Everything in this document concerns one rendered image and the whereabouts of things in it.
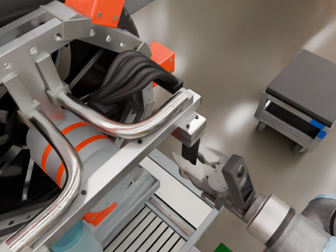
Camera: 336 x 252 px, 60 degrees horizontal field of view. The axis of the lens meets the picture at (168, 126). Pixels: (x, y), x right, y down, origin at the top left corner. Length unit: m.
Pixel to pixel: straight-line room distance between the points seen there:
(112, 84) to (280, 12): 2.29
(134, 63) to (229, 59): 1.65
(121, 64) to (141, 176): 0.88
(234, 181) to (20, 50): 0.41
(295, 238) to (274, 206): 0.06
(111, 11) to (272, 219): 0.48
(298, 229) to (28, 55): 0.54
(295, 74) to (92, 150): 1.26
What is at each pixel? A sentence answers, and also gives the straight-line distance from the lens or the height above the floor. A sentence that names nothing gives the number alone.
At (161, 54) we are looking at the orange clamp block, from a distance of 0.78.
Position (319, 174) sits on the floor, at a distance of 1.74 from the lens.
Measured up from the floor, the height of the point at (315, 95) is 0.34.
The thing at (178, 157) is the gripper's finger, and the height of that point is 0.83.
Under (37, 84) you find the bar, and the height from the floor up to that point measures 1.04.
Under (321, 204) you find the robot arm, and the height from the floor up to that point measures 0.73.
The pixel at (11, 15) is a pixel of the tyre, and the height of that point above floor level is 1.12.
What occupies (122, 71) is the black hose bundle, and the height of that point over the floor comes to 1.04.
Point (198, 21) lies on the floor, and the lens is 2.46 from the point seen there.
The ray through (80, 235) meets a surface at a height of 0.73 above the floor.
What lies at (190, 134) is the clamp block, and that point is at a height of 0.95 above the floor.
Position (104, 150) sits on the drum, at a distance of 0.58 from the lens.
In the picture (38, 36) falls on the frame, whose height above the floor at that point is 1.12.
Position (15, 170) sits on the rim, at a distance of 0.95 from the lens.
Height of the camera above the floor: 1.39
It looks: 55 degrees down
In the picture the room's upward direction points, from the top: straight up
